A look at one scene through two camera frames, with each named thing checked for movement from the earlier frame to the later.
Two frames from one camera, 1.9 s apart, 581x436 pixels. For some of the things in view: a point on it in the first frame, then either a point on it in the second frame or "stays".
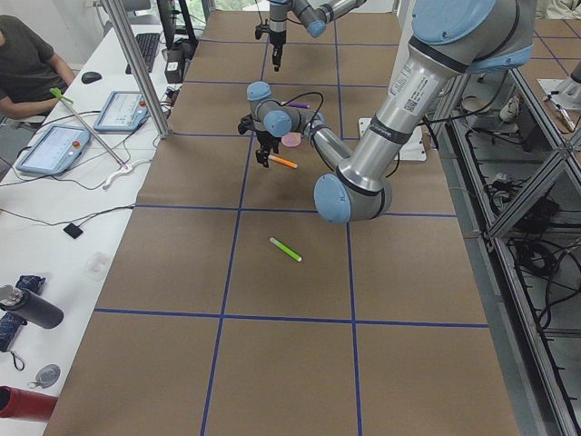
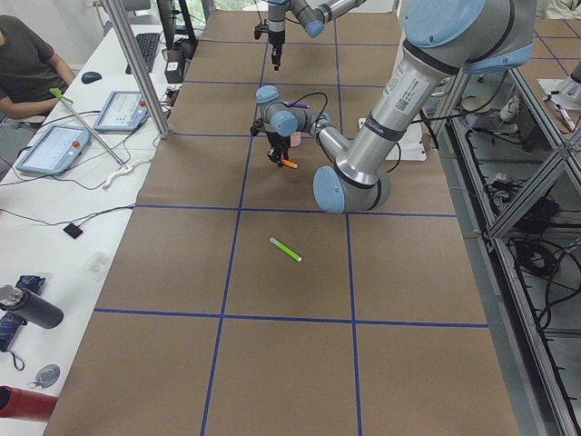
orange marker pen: [284, 162] stays
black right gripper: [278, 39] stays
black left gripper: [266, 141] -> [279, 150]
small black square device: [73, 230] stays
